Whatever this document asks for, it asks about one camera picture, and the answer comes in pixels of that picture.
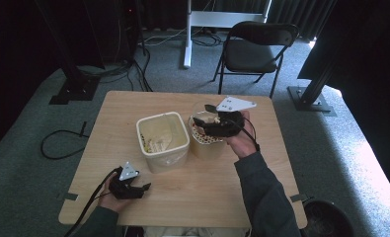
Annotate white floor cable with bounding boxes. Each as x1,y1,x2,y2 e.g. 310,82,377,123
138,27,188,47

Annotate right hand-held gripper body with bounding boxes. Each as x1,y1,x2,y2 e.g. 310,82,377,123
200,95,259,139

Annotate person's left hand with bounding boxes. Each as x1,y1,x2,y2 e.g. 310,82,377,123
98,182,131,214

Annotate black looped floor cable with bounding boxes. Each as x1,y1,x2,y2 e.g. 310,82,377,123
39,120,91,161

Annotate bundle of black floor cables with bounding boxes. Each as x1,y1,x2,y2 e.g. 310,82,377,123
77,33,155,93

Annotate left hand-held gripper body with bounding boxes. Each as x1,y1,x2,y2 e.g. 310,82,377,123
108,160,145,200

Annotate hand-held gripper cable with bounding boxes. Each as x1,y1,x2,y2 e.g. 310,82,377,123
63,166,123,237
238,117,262,153

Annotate person's light trousers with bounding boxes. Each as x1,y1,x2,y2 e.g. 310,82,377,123
142,226,252,237

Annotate white desk frame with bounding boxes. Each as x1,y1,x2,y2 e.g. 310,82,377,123
183,0,273,70

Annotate black metal stand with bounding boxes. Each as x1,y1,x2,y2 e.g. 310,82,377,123
286,60,338,118
34,0,102,106

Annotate cream round bin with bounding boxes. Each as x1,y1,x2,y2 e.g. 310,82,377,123
188,115,229,162

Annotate left hand-held gripper cable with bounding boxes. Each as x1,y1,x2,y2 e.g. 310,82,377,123
63,166,123,237

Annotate grey tape strip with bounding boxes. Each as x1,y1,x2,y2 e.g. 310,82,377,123
56,192,80,202
288,193,311,203

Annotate black folding chair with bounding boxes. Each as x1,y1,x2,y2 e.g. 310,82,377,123
212,20,300,100

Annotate person's right hand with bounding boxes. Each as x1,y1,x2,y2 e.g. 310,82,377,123
222,110,261,160

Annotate right hand-held gripper cable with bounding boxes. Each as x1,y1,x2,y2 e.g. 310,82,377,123
238,117,262,153

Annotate clear plastic container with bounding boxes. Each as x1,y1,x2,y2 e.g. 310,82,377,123
191,100,224,133

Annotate cream square bin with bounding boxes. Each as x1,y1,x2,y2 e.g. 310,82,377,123
135,111,192,175

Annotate black bucket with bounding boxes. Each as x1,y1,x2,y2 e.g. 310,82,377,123
300,198,357,237

